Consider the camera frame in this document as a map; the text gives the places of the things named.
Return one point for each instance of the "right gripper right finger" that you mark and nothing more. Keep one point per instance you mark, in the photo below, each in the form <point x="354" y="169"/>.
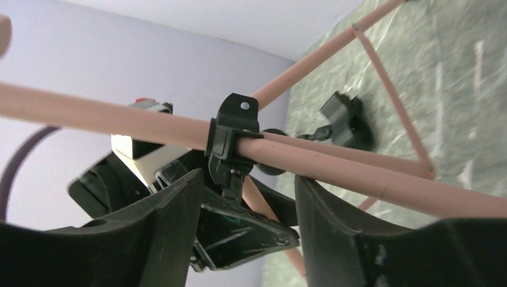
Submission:
<point x="345" y="246"/>

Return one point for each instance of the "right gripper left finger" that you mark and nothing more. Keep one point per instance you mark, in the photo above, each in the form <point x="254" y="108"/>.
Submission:
<point x="148" y="243"/>

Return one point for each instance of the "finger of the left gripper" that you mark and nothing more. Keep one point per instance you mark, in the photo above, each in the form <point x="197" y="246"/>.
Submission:
<point x="106" y="187"/>
<point x="229" y="235"/>

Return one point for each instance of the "pink music stand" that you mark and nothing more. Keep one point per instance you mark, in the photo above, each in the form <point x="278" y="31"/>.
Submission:
<point x="378" y="185"/>

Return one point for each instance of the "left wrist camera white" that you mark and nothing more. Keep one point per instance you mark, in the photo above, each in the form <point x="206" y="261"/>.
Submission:
<point x="144" y="158"/>

